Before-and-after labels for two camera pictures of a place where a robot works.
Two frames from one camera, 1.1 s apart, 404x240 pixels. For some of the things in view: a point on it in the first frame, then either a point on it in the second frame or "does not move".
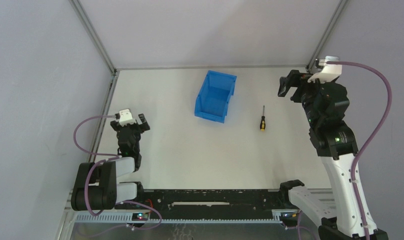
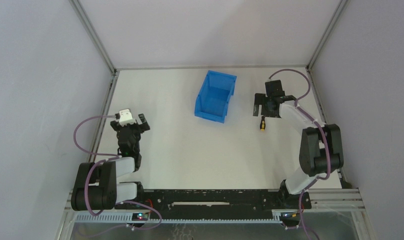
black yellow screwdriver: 262,123 does not move
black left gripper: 130,128 does not move
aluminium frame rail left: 86,21 does not move
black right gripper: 296,84 -> 266,105
